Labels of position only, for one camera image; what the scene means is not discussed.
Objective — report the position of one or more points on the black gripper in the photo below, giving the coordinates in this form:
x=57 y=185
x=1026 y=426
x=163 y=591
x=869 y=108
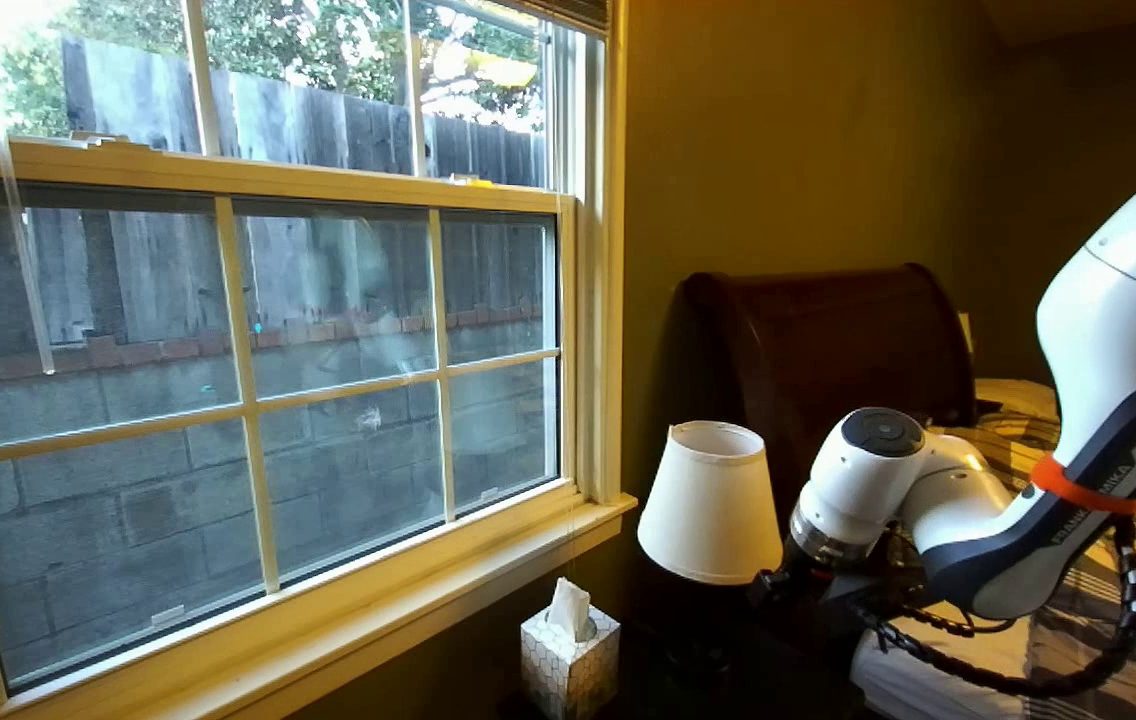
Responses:
x=809 y=599

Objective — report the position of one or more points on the dark wooden headboard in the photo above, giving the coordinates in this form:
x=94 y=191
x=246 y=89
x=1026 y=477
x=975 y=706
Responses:
x=834 y=363

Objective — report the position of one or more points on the white framed window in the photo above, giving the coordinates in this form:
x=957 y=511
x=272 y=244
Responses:
x=261 y=363

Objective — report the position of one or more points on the table lamp with white shade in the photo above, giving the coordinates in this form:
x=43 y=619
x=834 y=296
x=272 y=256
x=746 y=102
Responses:
x=708 y=507

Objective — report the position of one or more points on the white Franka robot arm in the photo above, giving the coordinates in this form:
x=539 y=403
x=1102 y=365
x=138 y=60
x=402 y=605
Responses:
x=1102 y=403

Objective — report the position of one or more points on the black side table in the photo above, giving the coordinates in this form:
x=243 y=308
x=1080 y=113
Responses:
x=714 y=665

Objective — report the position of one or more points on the white bed sheet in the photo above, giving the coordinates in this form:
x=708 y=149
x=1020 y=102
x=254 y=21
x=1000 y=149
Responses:
x=941 y=674

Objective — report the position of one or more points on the white tissue box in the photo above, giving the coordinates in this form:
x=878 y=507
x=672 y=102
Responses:
x=571 y=652

